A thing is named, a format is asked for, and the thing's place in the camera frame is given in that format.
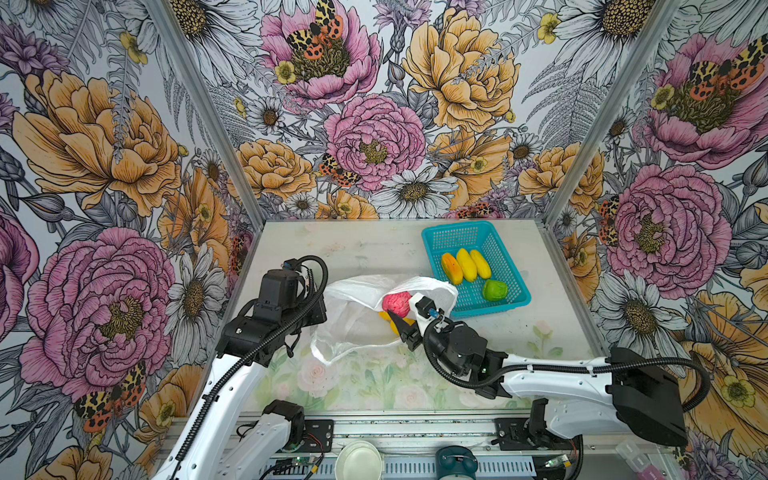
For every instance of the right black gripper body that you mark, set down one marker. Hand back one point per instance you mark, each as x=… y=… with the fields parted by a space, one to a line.
x=438 y=340

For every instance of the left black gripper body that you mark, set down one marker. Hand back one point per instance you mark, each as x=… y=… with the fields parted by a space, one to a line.
x=314 y=317

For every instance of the yellow star fruit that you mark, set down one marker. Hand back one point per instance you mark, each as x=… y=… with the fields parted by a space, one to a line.
x=386 y=316

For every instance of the pink red fruit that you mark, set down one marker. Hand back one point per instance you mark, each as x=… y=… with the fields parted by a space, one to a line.
x=397 y=303

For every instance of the white plastic bag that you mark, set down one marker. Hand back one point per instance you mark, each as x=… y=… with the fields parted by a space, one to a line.
x=354 y=306

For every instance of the green fruit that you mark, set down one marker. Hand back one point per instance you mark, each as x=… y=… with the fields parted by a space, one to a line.
x=494 y=290

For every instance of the orange yellow mango fruit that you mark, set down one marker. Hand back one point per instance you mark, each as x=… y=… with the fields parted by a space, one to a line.
x=452 y=269

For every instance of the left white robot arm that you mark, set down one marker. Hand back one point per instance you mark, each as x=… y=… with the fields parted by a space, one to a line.
x=198 y=452

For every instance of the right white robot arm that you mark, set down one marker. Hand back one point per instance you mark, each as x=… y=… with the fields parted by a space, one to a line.
x=622 y=393

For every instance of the teal plastic basket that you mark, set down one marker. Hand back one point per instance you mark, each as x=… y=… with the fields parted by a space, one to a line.
x=481 y=236

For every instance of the dark green round container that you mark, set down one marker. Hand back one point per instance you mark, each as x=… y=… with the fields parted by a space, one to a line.
x=455 y=463

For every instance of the white round cup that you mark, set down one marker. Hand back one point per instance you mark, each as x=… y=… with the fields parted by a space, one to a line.
x=359 y=460

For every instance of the pink plastic object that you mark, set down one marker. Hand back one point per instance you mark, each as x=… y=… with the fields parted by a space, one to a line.
x=638 y=461

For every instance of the aluminium front rail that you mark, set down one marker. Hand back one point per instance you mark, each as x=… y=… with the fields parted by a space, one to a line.
x=421 y=432

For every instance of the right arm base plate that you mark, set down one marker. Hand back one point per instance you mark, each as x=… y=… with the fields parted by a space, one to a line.
x=518 y=433

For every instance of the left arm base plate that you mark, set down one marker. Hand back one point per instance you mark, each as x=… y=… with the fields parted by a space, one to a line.
x=310 y=436

